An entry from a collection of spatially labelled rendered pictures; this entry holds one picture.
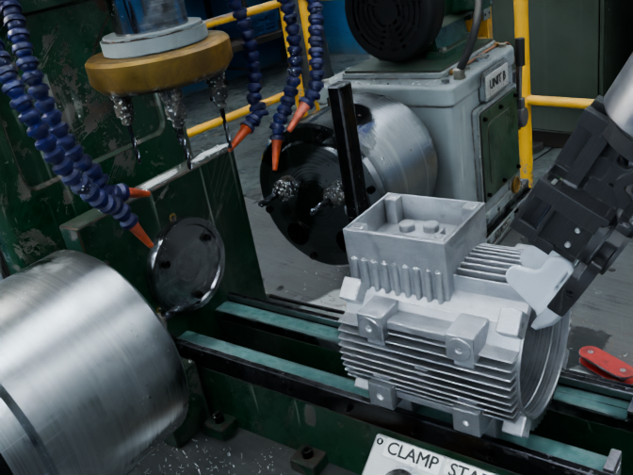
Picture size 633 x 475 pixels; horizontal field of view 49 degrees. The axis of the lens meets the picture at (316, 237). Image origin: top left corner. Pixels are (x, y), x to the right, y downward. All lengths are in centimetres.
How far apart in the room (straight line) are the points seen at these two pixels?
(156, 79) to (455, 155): 58
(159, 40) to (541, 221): 48
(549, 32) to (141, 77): 336
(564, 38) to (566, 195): 345
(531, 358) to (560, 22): 326
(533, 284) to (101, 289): 42
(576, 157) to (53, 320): 49
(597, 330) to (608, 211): 61
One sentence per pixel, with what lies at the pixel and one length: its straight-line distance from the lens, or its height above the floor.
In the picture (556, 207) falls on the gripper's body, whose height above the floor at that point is 122.
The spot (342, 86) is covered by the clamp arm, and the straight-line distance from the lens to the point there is 90.
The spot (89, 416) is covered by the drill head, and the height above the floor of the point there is 107.
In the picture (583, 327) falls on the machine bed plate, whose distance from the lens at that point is 117.
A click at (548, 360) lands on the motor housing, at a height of 96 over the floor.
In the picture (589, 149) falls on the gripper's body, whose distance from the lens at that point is 56.
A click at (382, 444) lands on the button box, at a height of 108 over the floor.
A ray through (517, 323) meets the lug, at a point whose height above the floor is 108.
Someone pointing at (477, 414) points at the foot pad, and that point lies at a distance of 72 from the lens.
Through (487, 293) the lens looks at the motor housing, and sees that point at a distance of 70.
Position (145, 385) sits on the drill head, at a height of 106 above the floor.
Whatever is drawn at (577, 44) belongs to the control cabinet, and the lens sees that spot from 397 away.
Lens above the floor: 146
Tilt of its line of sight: 25 degrees down
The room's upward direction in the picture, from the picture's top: 10 degrees counter-clockwise
